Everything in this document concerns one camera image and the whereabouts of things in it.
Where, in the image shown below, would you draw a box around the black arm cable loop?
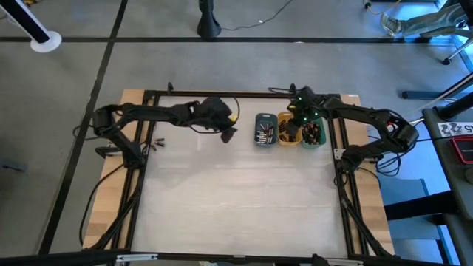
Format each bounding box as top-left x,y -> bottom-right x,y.
72,123 -> 97,141

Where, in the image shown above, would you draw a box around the white printed label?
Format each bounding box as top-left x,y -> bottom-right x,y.
438,121 -> 473,138

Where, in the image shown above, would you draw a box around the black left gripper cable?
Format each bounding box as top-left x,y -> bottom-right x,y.
184,96 -> 241,134

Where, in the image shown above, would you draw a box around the black desk crossbar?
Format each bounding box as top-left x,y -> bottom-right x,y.
384,191 -> 459,222

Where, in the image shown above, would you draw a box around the yellow plastic bin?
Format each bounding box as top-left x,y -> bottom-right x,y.
276,112 -> 303,147

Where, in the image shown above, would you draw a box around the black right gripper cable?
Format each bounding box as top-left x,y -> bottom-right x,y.
268,86 -> 296,95

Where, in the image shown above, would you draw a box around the silver frame plate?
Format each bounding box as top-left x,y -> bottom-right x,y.
115,253 -> 159,263
320,258 -> 365,266

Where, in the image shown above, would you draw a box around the black table clamp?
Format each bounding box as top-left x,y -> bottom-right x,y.
95,146 -> 125,159

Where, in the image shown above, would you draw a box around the black arm base cable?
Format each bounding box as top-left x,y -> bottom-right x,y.
375,125 -> 443,177

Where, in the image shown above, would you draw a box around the grey floor object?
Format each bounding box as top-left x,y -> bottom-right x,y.
0,158 -> 27,174

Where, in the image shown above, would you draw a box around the black floor cable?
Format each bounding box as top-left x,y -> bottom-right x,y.
220,0 -> 295,32

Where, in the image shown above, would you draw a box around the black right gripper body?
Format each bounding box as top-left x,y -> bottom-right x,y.
287,87 -> 326,125

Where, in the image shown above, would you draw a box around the person's shoe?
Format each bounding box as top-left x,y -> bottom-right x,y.
380,13 -> 403,38

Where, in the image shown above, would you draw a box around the long black arm cable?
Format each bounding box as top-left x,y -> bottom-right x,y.
78,164 -> 125,248

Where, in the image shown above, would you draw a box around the dark teal plastic bin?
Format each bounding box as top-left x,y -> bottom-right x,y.
254,112 -> 279,148

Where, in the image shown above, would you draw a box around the grey desk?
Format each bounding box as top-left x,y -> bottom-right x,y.
423,106 -> 473,266

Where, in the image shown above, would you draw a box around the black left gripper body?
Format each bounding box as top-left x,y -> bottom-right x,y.
199,96 -> 234,132

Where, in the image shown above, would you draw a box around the black aluminium table frame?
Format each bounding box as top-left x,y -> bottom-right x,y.
94,81 -> 395,264

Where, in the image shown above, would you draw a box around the office chair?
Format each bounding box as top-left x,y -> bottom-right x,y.
421,21 -> 473,66

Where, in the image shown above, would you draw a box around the black floor bar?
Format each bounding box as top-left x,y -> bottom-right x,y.
401,72 -> 473,100

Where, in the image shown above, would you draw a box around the mint green plastic bin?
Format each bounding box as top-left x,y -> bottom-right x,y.
299,117 -> 327,150

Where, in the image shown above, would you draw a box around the black pole with white base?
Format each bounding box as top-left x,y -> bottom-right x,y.
0,0 -> 63,54

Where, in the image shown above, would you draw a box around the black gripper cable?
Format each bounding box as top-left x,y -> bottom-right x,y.
184,96 -> 241,134
268,86 -> 296,95

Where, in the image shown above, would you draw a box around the black tube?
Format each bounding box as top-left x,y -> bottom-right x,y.
438,101 -> 473,121

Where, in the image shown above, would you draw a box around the black floor stand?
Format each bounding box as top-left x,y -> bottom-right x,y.
196,0 -> 222,39

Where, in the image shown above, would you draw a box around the person's leg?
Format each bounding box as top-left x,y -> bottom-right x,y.
401,2 -> 467,38

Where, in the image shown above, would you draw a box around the yellow cable with plug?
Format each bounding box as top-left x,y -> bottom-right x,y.
364,0 -> 402,16

